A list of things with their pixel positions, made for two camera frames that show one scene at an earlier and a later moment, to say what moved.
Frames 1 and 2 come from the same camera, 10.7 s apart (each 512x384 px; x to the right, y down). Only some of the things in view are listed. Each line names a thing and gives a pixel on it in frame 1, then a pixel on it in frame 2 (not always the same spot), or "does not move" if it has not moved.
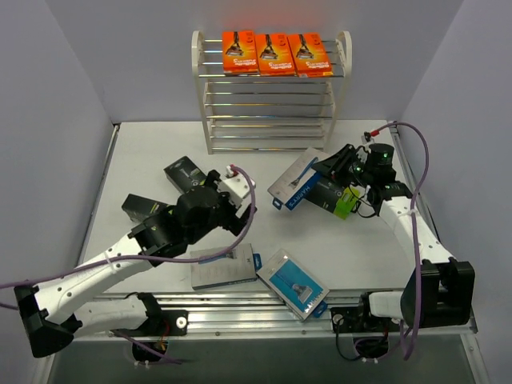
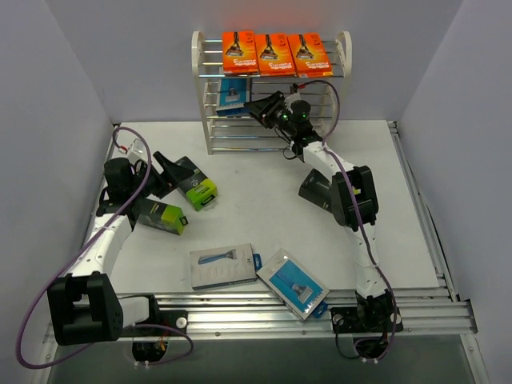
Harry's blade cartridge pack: [294, 284] does not move
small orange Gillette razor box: [239, 53] does not move
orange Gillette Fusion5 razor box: [310, 55] does not move
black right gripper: [344, 162] to [268, 110]
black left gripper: [230, 214] to [161, 182]
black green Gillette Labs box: [332, 196] does not move
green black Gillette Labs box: [184, 174] does not move
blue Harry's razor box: [294, 184] to [234, 93]
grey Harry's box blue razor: [238, 266] does not move
